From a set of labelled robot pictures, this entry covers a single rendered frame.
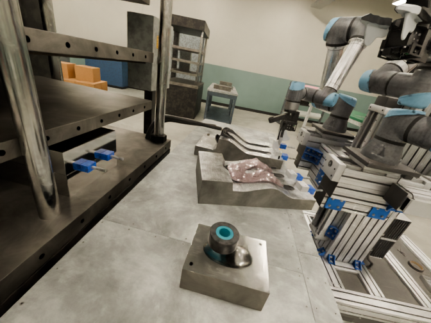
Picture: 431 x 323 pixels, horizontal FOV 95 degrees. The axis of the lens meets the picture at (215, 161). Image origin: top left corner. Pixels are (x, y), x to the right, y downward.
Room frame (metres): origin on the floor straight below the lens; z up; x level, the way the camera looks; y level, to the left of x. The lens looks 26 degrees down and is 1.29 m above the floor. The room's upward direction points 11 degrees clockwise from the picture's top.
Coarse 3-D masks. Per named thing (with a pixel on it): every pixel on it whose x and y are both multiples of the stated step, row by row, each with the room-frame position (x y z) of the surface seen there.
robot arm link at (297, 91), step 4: (292, 84) 1.19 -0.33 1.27; (296, 84) 1.18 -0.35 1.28; (300, 84) 1.17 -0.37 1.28; (304, 84) 1.18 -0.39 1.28; (292, 88) 1.18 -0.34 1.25; (296, 88) 1.17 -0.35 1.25; (300, 88) 1.17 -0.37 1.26; (304, 88) 1.21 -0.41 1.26; (292, 92) 1.18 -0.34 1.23; (296, 92) 1.17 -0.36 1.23; (300, 92) 1.17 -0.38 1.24; (304, 92) 1.20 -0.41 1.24; (288, 96) 1.20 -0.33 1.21; (292, 96) 1.17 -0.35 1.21; (296, 96) 1.17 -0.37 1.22; (300, 96) 1.18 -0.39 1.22; (304, 96) 1.21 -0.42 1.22; (288, 100) 1.19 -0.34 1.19; (292, 100) 1.17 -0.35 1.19; (296, 100) 1.17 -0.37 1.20; (300, 100) 1.19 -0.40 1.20
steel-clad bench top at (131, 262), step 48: (192, 144) 1.21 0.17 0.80; (144, 192) 0.62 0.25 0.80; (192, 192) 0.68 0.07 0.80; (96, 240) 0.37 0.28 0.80; (144, 240) 0.40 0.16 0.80; (288, 240) 0.52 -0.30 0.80; (48, 288) 0.24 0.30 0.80; (96, 288) 0.26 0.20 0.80; (144, 288) 0.27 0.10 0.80; (288, 288) 0.34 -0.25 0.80
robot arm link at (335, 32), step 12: (336, 24) 1.35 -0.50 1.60; (348, 24) 1.30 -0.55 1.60; (324, 36) 1.40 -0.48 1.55; (336, 36) 1.35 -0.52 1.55; (348, 36) 1.30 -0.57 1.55; (336, 48) 1.36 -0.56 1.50; (336, 60) 1.39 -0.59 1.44; (324, 72) 1.44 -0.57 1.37; (324, 84) 1.44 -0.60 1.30; (324, 108) 1.45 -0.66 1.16
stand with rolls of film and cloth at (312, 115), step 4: (288, 88) 6.43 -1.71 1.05; (316, 88) 6.54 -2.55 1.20; (288, 92) 6.40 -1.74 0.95; (284, 100) 6.44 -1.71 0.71; (284, 104) 6.40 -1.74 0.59; (300, 104) 6.47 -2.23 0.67; (304, 104) 6.48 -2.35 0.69; (280, 112) 6.44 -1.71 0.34; (284, 112) 6.45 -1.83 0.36; (300, 112) 6.49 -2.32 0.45; (304, 112) 6.54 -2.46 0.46; (324, 112) 6.75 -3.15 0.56; (300, 116) 6.53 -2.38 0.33; (304, 116) 6.54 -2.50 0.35; (312, 116) 6.59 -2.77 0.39; (316, 116) 6.63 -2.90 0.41; (320, 116) 6.67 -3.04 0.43; (320, 120) 6.75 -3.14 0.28
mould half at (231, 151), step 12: (228, 132) 1.19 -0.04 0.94; (204, 144) 1.10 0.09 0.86; (216, 144) 1.13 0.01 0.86; (228, 144) 1.04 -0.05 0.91; (264, 144) 1.24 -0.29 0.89; (228, 156) 1.04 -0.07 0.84; (240, 156) 1.03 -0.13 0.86; (252, 156) 1.03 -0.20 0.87; (264, 156) 1.02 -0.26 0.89; (276, 156) 1.05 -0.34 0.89; (276, 168) 1.01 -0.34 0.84
